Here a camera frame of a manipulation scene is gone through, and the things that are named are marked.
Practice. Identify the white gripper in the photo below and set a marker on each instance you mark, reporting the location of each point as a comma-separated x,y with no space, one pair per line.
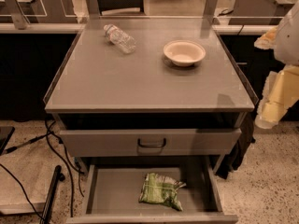
288,42

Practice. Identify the green jalapeno chip bag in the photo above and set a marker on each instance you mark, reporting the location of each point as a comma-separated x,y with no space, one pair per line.
161,189

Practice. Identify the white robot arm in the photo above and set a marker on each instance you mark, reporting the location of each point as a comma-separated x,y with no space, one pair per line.
286,49

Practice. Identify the grey top drawer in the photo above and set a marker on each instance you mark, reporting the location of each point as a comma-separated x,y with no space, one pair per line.
123,143

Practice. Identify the grey drawer cabinet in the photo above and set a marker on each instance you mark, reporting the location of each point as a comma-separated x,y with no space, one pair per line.
101,88

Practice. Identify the open grey middle drawer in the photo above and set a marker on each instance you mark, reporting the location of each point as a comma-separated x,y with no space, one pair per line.
183,192

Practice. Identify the white paper bowl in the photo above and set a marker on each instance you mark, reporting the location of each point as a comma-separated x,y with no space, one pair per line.
184,53

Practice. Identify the clear plastic water bottle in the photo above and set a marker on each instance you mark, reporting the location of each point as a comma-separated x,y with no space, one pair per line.
119,38

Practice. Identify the black bar on floor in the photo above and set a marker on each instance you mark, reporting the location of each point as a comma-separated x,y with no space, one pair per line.
56,178

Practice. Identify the dark device at left edge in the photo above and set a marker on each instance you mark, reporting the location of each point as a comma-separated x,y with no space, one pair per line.
5,134

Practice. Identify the black drawer handle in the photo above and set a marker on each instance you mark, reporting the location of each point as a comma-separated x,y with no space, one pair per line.
151,145

